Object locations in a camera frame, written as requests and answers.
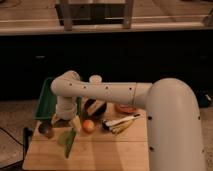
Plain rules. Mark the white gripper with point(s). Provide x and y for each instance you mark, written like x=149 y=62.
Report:
x=66 y=109

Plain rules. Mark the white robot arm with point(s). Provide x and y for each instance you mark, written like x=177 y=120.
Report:
x=173 y=118

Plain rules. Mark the green plastic cup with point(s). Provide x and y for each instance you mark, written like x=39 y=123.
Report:
x=63 y=138

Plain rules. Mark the green plastic tray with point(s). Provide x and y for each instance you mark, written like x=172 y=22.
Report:
x=47 y=102

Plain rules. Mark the orange fruit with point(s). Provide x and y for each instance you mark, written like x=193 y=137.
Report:
x=88 y=126

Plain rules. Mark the dark bowl with bread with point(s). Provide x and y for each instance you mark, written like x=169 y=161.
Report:
x=95 y=108

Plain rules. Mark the black clamp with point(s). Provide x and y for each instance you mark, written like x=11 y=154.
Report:
x=27 y=134

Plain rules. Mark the white candle jar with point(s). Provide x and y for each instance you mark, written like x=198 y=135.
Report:
x=95 y=79

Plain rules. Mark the yellow banana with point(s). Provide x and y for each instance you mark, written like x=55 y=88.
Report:
x=122 y=127

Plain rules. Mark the orange plate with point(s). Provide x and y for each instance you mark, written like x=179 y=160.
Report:
x=125 y=109

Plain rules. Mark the white handled knife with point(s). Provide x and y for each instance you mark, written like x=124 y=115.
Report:
x=107 y=124

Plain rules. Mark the wooden chair frame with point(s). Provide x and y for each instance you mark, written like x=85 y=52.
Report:
x=94 y=13

